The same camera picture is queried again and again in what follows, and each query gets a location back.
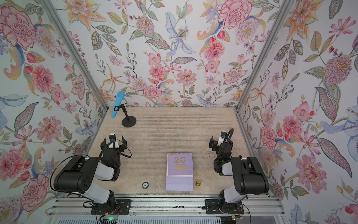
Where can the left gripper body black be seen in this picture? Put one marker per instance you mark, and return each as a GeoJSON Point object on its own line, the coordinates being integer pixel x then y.
{"type": "Point", "coordinates": [117, 153]}

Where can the right corner aluminium profile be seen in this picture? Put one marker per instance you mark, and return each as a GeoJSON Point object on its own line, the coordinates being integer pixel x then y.
{"type": "Point", "coordinates": [281, 16]}

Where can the aluminium rail frame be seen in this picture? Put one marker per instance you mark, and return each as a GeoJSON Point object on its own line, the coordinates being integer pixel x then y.
{"type": "Point", "coordinates": [169, 209]}

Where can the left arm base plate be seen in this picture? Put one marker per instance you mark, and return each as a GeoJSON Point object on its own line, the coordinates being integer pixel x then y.
{"type": "Point", "coordinates": [110, 207]}

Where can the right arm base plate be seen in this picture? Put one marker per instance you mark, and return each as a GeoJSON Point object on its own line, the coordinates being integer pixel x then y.
{"type": "Point", "coordinates": [216, 207]}

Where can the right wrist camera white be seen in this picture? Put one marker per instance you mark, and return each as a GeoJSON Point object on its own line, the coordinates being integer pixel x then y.
{"type": "Point", "coordinates": [222, 138]}

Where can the purple calendar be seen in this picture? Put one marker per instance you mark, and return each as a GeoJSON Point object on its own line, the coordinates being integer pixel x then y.
{"type": "Point", "coordinates": [180, 172]}

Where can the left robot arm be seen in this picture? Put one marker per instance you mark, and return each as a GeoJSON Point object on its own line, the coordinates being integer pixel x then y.
{"type": "Point", "coordinates": [78, 175]}

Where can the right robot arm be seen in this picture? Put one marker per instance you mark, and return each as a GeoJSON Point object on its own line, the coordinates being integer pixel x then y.
{"type": "Point", "coordinates": [248, 175]}

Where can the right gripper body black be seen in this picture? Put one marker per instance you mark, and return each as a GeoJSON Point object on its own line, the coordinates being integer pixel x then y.
{"type": "Point", "coordinates": [216, 148]}

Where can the blue microphone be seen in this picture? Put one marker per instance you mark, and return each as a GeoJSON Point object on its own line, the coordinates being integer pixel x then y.
{"type": "Point", "coordinates": [119, 98]}

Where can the corner aluminium profile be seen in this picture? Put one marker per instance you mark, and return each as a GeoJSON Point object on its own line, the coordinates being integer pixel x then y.
{"type": "Point", "coordinates": [63, 33]}
{"type": "Point", "coordinates": [281, 16]}

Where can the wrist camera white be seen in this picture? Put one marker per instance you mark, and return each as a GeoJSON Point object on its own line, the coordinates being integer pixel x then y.
{"type": "Point", "coordinates": [112, 140]}
{"type": "Point", "coordinates": [222, 138]}

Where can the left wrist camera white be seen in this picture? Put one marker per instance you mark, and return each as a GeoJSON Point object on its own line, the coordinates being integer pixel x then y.
{"type": "Point", "coordinates": [112, 140]}

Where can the left corner aluminium profile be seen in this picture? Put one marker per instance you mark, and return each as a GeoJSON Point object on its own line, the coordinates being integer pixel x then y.
{"type": "Point", "coordinates": [63, 33]}

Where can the black microphone stand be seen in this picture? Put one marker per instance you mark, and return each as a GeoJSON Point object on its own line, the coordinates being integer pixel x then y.
{"type": "Point", "coordinates": [128, 121]}

